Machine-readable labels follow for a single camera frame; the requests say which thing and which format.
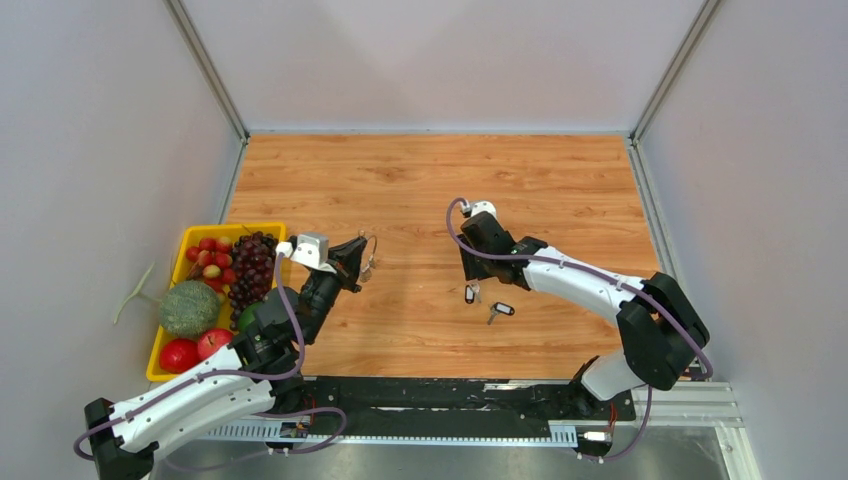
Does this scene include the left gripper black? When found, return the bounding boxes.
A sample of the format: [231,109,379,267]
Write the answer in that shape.
[302,237,367,343]

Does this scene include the metal keyring with keys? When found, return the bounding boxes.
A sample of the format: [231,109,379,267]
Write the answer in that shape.
[359,230,378,282]

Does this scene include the key with black tag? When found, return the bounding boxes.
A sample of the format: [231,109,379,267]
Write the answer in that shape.
[464,280,482,304]
[487,302,516,325]

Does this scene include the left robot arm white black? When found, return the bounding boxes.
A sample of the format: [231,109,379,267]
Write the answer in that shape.
[73,233,369,479]

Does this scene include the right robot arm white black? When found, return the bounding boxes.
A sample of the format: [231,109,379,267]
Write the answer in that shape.
[448,207,709,418]

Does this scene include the dark purple grape bunch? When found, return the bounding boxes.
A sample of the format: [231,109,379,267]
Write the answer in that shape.
[227,231,278,331]

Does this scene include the green avocado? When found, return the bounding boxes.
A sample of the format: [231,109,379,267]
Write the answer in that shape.
[236,302,261,332]

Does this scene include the small red fruits pile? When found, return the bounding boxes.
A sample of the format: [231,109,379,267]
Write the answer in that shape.
[183,236,236,293]

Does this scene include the red apple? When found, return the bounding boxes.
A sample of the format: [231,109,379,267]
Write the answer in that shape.
[196,328,234,360]

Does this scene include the yellow plastic tray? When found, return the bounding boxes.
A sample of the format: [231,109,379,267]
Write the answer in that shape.
[146,222,287,383]

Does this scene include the green netted melon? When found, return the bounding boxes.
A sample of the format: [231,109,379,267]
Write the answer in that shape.
[158,281,221,339]

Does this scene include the red tomato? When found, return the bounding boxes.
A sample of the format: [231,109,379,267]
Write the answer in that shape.
[158,338,200,374]

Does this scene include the green plant stem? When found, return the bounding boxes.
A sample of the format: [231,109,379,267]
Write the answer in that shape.
[112,262,162,325]

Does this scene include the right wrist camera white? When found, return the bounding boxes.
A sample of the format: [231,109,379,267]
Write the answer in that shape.
[459,199,497,219]

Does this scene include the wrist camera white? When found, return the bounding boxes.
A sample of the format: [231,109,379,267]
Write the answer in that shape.
[459,199,497,219]
[275,232,336,273]

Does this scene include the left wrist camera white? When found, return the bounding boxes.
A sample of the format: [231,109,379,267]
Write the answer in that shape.
[275,232,336,273]

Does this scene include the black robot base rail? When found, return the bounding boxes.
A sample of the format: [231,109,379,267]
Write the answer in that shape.
[165,360,637,458]

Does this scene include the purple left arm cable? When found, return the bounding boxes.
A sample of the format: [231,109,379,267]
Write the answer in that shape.
[72,254,307,462]

